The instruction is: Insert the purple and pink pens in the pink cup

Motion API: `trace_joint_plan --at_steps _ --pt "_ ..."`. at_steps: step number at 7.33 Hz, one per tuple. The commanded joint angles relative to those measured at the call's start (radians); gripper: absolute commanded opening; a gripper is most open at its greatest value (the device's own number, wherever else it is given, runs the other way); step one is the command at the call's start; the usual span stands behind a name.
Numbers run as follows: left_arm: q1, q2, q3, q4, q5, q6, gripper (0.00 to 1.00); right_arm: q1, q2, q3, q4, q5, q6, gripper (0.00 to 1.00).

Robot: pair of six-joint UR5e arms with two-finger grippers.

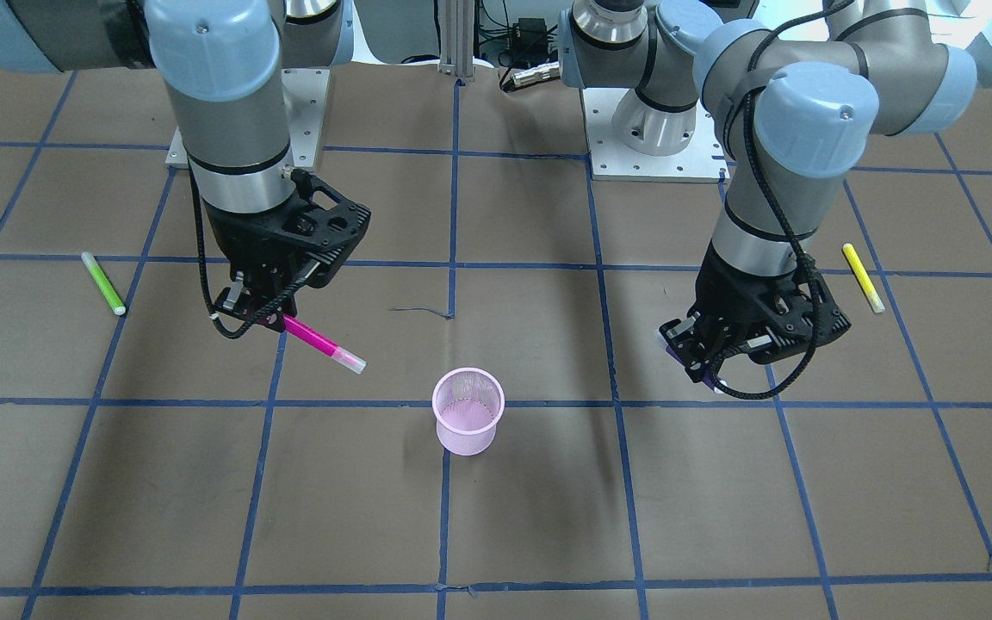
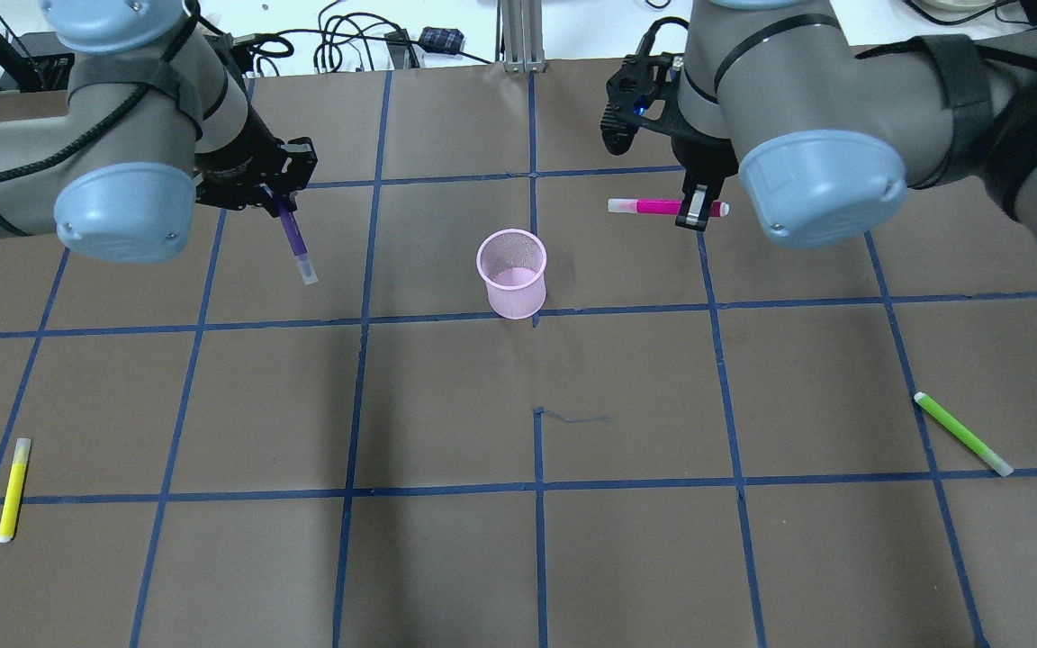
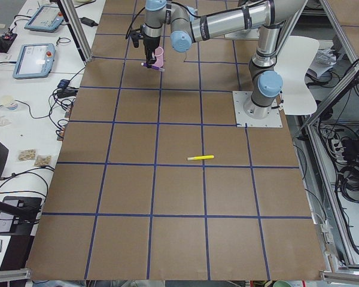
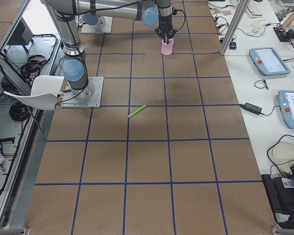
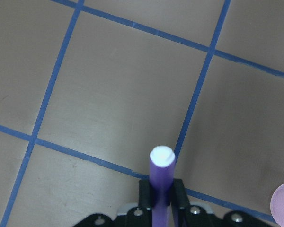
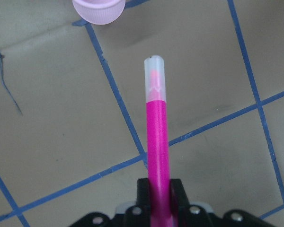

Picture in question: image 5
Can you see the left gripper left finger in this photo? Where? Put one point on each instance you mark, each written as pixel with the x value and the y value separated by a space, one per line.
pixel 145 195

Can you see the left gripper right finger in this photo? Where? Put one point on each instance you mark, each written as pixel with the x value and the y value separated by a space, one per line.
pixel 179 198

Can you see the purple marker pen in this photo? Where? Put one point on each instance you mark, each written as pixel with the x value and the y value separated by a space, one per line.
pixel 162 164

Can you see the pink mesh cup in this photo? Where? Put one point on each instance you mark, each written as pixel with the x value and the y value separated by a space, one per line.
pixel 277 205

